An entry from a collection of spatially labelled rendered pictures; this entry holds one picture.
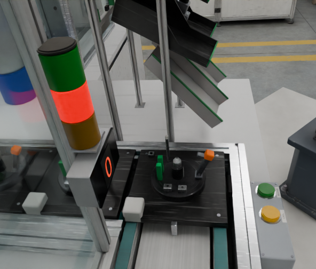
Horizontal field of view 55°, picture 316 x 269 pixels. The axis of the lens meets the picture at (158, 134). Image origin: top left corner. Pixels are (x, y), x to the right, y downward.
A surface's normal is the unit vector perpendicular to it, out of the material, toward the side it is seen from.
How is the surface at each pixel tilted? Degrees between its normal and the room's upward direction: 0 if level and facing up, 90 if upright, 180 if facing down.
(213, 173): 0
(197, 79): 90
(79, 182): 90
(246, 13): 90
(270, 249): 0
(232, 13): 90
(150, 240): 0
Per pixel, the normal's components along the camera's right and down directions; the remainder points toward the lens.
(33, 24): 0.99, 0.02
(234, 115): -0.08, -0.78
